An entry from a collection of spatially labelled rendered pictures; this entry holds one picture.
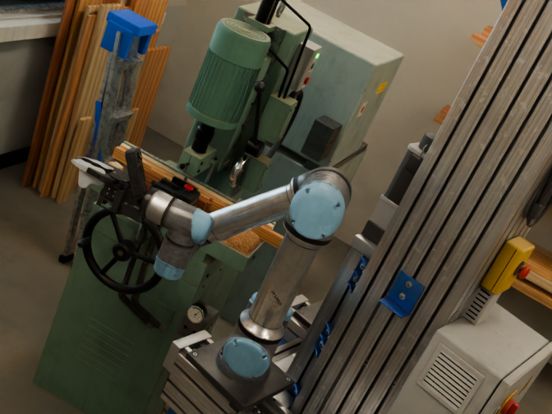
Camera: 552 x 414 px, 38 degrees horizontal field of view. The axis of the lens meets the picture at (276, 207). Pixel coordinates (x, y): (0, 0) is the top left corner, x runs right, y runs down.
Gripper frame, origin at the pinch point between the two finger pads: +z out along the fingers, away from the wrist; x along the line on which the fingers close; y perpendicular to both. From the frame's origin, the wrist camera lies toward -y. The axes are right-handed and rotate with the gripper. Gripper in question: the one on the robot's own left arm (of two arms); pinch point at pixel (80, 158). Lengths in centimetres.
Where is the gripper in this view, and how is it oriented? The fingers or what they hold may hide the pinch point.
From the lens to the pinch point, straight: 196.7
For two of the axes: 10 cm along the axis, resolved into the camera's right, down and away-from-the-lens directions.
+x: 1.8, -2.3, 9.6
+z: -9.0, -4.3, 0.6
